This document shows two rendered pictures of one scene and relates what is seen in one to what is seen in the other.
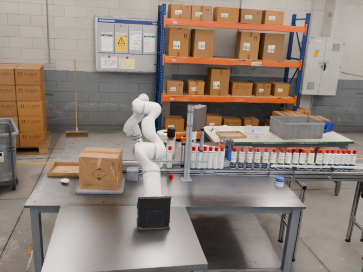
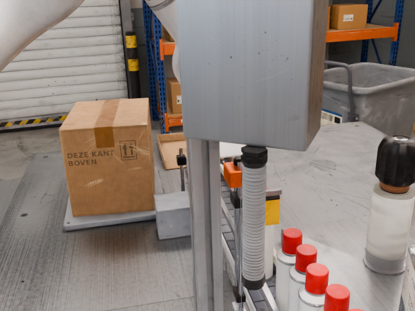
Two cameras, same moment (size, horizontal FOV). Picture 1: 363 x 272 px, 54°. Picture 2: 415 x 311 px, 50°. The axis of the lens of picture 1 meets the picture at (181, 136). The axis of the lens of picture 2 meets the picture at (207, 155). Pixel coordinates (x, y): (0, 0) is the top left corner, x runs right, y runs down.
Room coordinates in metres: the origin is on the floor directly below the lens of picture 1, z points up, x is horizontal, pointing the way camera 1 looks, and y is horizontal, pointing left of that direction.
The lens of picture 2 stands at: (2.88, -0.70, 1.49)
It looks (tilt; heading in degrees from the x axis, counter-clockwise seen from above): 22 degrees down; 85
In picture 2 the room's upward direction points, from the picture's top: 2 degrees counter-clockwise
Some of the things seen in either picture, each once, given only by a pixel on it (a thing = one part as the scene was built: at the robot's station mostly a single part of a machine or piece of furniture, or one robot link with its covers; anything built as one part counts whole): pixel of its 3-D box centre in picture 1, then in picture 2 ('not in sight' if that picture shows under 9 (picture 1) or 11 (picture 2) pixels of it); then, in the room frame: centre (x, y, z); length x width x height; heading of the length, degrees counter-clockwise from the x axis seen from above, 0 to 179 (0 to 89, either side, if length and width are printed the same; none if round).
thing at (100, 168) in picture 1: (101, 168); (113, 153); (2.70, 0.63, 0.99); 0.30 x 0.24 x 0.27; 91
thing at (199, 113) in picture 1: (196, 116); (253, 65); (2.99, -0.12, 1.38); 0.17 x 0.10 x 0.19; 151
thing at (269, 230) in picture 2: (169, 156); (261, 234); (3.06, 0.10, 0.98); 0.05 x 0.05 x 0.20
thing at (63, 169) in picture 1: (68, 169); (192, 147); (2.96, 0.99, 0.85); 0.30 x 0.26 x 0.04; 96
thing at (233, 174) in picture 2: (182, 152); (255, 240); (3.02, -0.02, 1.05); 0.10 x 0.04 x 0.33; 6
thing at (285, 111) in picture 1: (294, 128); not in sight; (6.88, -2.21, 0.32); 1.20 x 0.83 x 0.64; 10
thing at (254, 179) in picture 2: (201, 140); (253, 220); (2.98, -0.18, 1.18); 0.04 x 0.04 x 0.21
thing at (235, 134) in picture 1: (230, 134); not in sight; (4.47, -0.64, 0.82); 0.34 x 0.24 x 0.03; 107
